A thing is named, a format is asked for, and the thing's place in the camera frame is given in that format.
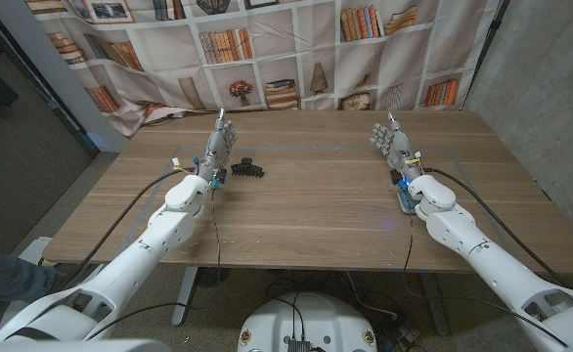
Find thin braided left arm cable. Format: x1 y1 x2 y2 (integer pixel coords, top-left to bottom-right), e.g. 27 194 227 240
85 188 224 341

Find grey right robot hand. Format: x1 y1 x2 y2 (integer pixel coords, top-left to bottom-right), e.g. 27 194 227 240
370 111 423 190

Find person in jeans, dark shoe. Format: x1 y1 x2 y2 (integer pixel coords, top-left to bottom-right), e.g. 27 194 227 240
0 239 59 327

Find black claw hair clip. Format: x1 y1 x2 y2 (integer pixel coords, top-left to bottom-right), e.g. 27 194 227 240
230 156 265 179

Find dark glass door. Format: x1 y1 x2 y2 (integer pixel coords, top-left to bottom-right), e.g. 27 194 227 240
0 4 100 255

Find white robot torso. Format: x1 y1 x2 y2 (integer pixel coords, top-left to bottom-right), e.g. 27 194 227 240
236 291 379 352

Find black round floor base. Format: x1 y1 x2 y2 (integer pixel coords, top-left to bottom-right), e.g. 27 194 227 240
196 267 232 288

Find grey table leg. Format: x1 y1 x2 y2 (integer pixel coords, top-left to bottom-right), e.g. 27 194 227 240
419 272 450 337

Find white robot body edge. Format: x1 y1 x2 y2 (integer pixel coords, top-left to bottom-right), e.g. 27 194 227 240
0 323 173 352

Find thin braided right arm cable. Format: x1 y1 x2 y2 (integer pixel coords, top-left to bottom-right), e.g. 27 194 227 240
401 210 570 348

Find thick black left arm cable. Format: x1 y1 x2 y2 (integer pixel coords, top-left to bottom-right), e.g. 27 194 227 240
64 166 198 292

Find grey floor cable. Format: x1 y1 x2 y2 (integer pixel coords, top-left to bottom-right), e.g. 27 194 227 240
345 271 399 320

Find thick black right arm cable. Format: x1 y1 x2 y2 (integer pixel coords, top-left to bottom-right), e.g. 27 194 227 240
421 167 569 289

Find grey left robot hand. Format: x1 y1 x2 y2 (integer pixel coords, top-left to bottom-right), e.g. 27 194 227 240
196 108 239 191

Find printed bookshelf backdrop cloth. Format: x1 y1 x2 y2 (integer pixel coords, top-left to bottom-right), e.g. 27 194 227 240
24 0 501 138

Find power strip on floor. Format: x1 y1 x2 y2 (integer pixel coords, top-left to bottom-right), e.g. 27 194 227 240
383 325 419 352

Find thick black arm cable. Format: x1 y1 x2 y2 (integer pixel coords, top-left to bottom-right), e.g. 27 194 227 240
421 167 569 289
64 166 198 292

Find black box on torso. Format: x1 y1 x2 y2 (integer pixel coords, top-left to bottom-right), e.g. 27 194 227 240
286 336 313 352

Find black torso cable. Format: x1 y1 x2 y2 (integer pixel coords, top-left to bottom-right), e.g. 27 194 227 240
271 292 308 341

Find black backdrop stand pole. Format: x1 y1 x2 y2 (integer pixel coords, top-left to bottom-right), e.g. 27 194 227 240
462 0 511 99

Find white table leg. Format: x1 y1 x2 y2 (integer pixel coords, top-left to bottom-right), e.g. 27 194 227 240
171 266 199 328

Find thin braided arm cable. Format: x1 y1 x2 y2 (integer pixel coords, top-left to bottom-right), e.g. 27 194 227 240
85 188 224 341
401 210 570 348

